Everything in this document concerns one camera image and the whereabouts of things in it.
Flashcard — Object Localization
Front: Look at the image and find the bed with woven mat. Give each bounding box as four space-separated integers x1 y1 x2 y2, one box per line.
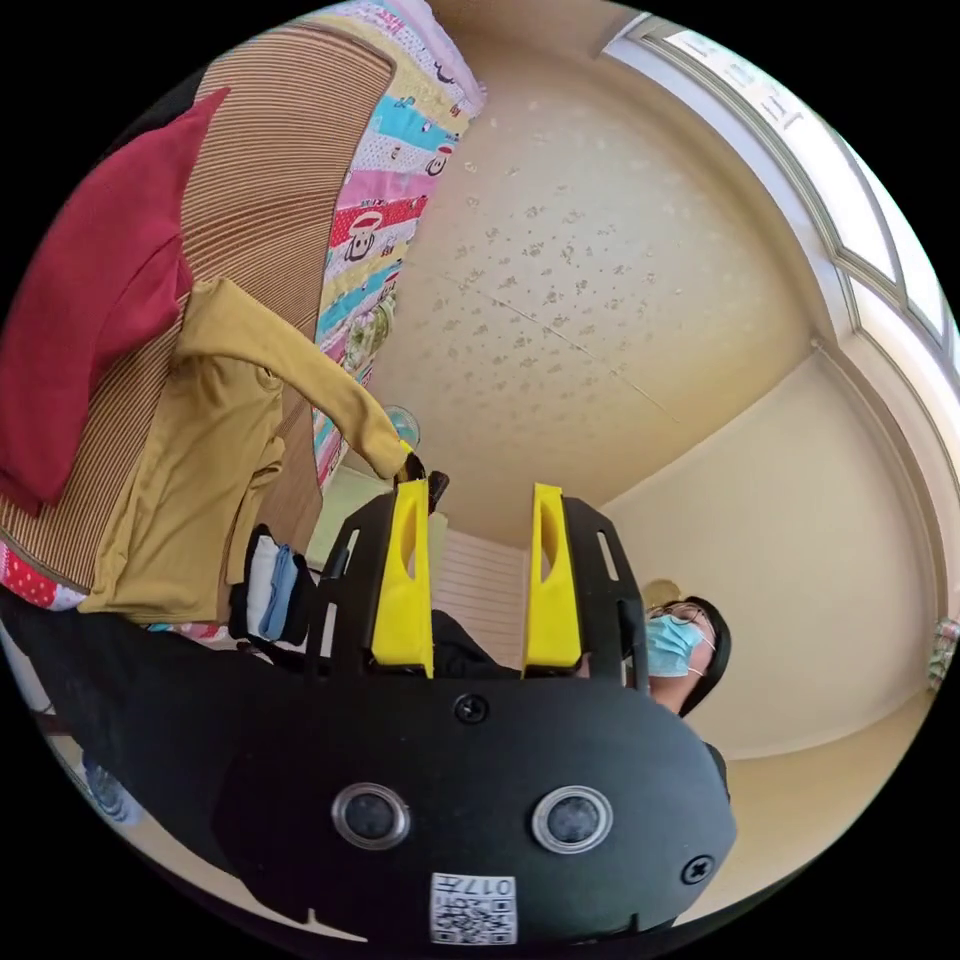
0 0 489 628

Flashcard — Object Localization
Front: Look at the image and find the pile of clothes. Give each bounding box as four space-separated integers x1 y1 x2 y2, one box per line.
227 523 324 652

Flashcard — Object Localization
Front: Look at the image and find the person's body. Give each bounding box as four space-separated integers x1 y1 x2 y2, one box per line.
0 584 735 894

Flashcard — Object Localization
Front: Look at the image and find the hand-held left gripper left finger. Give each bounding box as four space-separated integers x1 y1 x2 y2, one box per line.
371 479 436 671

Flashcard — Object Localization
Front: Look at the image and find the window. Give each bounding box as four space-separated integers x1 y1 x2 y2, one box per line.
599 11 960 361

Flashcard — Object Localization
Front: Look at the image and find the red sweater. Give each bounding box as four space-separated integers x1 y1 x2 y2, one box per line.
0 86 232 517

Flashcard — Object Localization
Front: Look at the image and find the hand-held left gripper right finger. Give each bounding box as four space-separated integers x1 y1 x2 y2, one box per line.
521 482 584 670

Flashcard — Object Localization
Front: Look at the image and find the yellow long sleeve shirt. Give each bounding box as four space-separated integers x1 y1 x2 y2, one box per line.
77 278 416 625

